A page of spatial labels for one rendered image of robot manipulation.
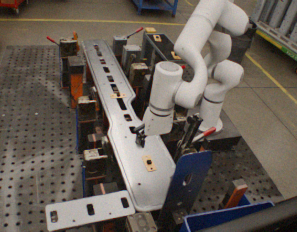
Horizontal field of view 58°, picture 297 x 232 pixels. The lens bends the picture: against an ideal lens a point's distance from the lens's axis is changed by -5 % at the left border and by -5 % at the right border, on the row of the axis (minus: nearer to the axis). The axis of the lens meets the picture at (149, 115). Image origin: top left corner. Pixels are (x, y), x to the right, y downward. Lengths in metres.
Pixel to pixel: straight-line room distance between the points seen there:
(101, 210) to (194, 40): 0.64
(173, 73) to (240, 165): 1.00
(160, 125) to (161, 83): 0.18
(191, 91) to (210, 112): 0.77
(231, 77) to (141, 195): 0.77
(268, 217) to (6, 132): 1.53
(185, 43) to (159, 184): 0.52
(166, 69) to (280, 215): 0.56
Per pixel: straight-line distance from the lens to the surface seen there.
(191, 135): 1.07
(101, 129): 1.67
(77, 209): 0.98
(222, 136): 1.65
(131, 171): 1.09
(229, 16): 1.11
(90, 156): 1.07
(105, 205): 0.99
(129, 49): 1.68
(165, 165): 1.13
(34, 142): 1.65
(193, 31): 0.94
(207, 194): 1.49
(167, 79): 0.83
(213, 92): 1.53
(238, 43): 4.13
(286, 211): 0.40
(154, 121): 0.94
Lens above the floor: 1.83
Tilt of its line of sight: 38 degrees down
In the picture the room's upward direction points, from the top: 11 degrees clockwise
